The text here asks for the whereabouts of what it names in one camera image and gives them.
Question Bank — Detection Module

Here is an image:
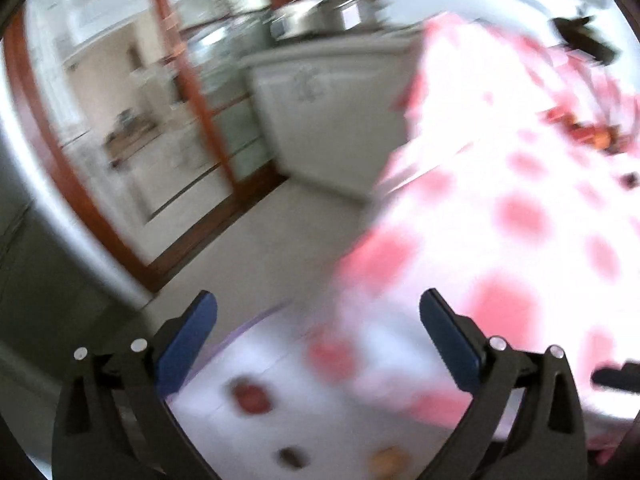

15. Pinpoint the steel cooking pot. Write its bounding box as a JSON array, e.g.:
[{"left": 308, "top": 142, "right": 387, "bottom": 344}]
[{"left": 270, "top": 0, "right": 365, "bottom": 41}]

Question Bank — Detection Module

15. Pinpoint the small dark fruit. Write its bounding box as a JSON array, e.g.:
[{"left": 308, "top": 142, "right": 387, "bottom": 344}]
[{"left": 277, "top": 446, "right": 307, "bottom": 468}]

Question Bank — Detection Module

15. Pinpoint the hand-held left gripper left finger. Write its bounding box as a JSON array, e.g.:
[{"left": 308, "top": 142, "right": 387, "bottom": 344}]
[{"left": 52, "top": 290, "right": 221, "bottom": 480}]

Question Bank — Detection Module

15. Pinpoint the dark red fruit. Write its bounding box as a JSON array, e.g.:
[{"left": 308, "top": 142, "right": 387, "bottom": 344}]
[{"left": 231, "top": 379, "right": 273, "bottom": 415}]

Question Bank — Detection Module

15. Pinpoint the black object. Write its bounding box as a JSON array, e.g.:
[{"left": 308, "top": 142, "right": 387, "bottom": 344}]
[{"left": 549, "top": 15, "right": 622, "bottom": 67}]

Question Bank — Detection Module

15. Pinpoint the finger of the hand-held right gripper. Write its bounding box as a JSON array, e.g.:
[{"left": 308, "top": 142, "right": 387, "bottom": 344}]
[{"left": 591, "top": 366, "right": 640, "bottom": 392}]

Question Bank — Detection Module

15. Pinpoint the wooden table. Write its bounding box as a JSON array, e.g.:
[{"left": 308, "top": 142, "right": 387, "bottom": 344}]
[{"left": 104, "top": 119, "right": 168, "bottom": 162}]

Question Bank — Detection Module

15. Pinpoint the red checkered tablecloth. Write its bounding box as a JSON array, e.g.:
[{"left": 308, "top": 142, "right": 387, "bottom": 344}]
[{"left": 332, "top": 12, "right": 640, "bottom": 463}]

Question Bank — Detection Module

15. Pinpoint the wooden framed glass door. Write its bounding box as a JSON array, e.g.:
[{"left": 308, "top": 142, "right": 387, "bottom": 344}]
[{"left": 2, "top": 0, "right": 301, "bottom": 293}]

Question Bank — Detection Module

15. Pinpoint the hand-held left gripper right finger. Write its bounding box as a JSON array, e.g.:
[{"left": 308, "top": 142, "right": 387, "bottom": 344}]
[{"left": 419, "top": 287, "right": 588, "bottom": 480}]

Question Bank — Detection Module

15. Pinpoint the white kitchen cabinet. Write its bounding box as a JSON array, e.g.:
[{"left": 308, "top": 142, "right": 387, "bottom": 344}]
[{"left": 242, "top": 35, "right": 426, "bottom": 206}]

